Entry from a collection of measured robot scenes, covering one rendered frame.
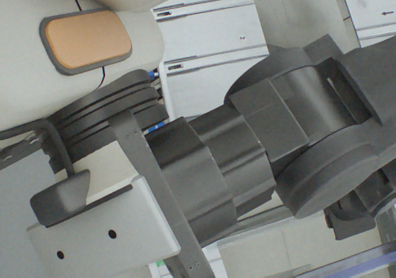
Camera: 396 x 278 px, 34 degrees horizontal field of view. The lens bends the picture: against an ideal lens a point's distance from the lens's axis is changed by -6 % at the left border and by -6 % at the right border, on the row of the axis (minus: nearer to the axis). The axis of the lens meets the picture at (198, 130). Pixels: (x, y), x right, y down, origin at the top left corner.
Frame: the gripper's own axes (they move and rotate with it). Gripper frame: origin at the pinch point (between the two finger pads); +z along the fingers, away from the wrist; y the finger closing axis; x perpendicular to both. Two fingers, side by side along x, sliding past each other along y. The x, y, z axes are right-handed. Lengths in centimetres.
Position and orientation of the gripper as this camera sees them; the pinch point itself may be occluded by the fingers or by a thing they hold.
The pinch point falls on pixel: (333, 207)
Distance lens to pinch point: 108.9
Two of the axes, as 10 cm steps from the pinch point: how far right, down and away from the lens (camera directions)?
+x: -9.6, 2.8, -1.1
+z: -0.5, 2.0, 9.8
